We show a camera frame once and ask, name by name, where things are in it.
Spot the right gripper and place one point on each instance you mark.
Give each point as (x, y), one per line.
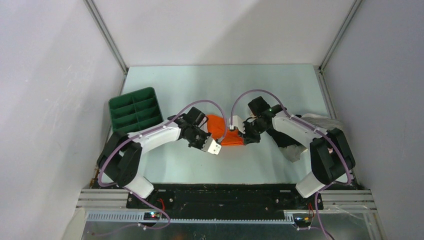
(247, 138)

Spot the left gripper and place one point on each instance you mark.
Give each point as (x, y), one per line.
(200, 146)

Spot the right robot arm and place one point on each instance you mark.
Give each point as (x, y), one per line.
(330, 155)

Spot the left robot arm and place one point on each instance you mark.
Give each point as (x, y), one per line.
(120, 161)

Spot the black underwear beige waistband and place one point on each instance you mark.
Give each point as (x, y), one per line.
(286, 130)

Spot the grey underwear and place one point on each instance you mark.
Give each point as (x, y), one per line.
(293, 152)

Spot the green divided tray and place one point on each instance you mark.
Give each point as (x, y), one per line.
(135, 111)

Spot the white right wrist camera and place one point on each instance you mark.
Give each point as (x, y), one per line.
(236, 123)

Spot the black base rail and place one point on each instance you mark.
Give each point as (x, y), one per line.
(238, 202)

